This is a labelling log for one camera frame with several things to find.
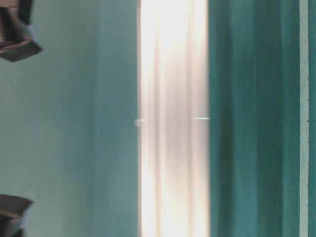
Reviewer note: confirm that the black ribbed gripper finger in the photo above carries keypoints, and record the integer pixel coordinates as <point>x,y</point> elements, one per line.
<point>13,211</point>
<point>17,39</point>

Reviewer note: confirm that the large aluminium extrusion rail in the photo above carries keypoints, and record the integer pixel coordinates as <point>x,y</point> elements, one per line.
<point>173,141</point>

